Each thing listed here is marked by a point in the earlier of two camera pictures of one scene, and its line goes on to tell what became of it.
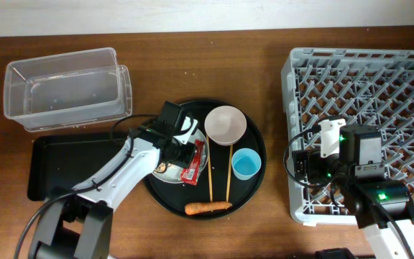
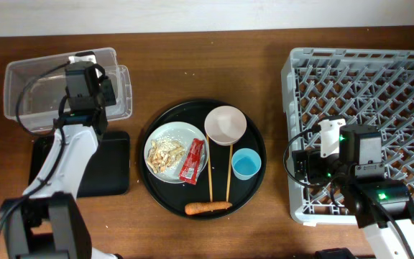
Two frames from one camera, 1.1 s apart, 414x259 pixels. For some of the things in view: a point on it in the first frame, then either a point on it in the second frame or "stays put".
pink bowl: x=226 y=125 stays put
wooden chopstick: x=209 y=170 stays put
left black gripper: x=185 y=160 -> x=106 y=87
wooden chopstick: x=229 y=172 stays put
